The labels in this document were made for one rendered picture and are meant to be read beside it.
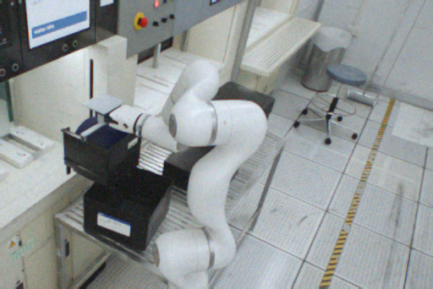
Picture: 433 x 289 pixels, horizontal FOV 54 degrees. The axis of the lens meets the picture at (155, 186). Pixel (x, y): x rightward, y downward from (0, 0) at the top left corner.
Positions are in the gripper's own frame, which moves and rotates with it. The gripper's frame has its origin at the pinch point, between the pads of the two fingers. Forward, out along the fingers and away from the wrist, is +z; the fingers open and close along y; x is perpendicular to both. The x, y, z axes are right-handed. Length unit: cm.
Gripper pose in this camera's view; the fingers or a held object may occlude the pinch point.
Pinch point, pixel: (104, 108)
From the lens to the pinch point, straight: 150.4
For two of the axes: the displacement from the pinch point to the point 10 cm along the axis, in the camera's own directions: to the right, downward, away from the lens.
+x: 1.1, -7.7, -6.2
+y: 5.3, -4.8, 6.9
